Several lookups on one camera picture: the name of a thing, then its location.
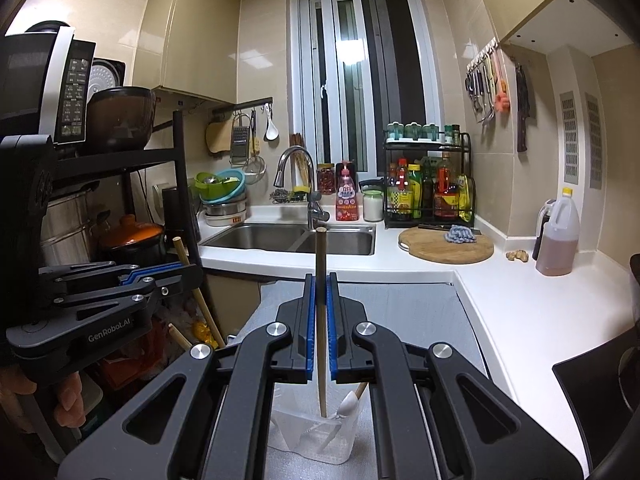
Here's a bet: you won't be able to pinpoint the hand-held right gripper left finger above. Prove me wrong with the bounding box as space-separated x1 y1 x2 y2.
57 272 318 480

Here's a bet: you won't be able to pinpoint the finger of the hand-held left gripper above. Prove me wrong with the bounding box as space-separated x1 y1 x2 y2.
51 279 202 323
39 260 204 287

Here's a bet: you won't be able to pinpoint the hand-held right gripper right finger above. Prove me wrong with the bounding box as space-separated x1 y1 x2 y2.
327 272 583 480

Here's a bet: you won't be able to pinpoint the white spoon with striped handle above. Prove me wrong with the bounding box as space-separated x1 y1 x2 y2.
322 389 362 454

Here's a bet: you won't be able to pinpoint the clear plastic container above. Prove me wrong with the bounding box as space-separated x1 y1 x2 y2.
270 381 367 464

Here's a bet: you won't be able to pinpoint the person's left hand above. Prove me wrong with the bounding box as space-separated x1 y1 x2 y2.
0 365 85 431

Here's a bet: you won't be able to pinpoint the orange clay pot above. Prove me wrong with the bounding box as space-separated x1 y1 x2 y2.
97 214 169 264

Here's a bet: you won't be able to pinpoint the large steel pot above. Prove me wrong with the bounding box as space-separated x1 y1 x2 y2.
39 194 102 267

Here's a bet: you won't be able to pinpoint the steel basin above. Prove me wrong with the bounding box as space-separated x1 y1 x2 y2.
202 199 249 227

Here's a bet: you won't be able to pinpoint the grey table mat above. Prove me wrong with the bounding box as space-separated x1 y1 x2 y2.
227 280 488 480

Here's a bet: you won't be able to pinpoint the steel kitchen sink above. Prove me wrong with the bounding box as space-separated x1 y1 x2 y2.
199 222 377 257

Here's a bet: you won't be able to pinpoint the green and blue bowls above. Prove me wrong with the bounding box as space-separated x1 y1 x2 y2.
194 169 247 206

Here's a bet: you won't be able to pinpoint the black storage shelf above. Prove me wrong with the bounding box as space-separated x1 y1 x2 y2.
50 109 202 273

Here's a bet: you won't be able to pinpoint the black microwave oven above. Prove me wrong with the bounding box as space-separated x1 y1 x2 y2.
0 21 97 147

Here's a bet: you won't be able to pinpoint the white jar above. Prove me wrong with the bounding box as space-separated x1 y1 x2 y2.
362 187 385 223

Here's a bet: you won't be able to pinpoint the round wooden cutting board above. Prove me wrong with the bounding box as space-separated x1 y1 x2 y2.
398 225 495 265

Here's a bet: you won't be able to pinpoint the pink dish soap bottle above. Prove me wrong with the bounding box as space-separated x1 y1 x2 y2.
335 159 362 222

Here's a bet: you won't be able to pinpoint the rice cooker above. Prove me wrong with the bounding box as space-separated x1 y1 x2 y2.
90 57 126 99

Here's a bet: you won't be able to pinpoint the hanging wooden board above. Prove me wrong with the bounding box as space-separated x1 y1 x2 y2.
204 117 236 156

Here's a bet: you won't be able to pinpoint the red chili jar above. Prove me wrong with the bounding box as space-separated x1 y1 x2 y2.
315 162 337 196

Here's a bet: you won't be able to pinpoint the red cap sauce bottle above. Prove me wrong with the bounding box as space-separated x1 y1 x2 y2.
387 158 411 219

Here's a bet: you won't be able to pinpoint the blue dish cloth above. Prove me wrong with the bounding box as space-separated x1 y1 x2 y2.
444 224 474 245

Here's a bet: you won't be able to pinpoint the metal grater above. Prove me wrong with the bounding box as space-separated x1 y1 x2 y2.
229 112 251 166

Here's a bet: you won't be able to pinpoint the red label oil bottle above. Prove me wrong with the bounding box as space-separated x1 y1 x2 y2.
433 152 460 219

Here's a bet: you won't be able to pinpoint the chrome kitchen faucet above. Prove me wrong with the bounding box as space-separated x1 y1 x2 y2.
273 145 331 231

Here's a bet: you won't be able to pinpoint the white hanging ladle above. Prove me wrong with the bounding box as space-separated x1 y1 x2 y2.
263 104 280 142

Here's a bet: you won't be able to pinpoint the black spice rack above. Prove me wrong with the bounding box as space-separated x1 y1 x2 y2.
383 121 474 231

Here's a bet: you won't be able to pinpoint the plastic cooking oil jug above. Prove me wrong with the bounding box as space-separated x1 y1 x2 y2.
534 187 581 277

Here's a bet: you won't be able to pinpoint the white framed window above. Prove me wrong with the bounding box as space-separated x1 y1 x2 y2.
297 0 447 177

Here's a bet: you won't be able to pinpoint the black gas stove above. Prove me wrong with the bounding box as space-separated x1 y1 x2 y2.
552 332 640 480

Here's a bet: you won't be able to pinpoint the hanging kitchen tools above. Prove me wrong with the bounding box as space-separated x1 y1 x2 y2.
464 51 512 124

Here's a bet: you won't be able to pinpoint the hanging cleaver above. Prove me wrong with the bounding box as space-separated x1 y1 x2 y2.
514 62 531 154

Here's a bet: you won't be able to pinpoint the wire mesh strainer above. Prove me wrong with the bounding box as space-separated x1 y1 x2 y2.
242 154 267 184

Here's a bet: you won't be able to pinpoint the black hanging rail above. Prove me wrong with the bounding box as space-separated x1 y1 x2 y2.
212 96 274 116

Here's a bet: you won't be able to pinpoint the beige wall cabinet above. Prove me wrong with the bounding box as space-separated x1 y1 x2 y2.
131 0 242 107

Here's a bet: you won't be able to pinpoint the grey wall vent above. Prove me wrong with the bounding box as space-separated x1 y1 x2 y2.
584 92 604 191
558 90 581 184

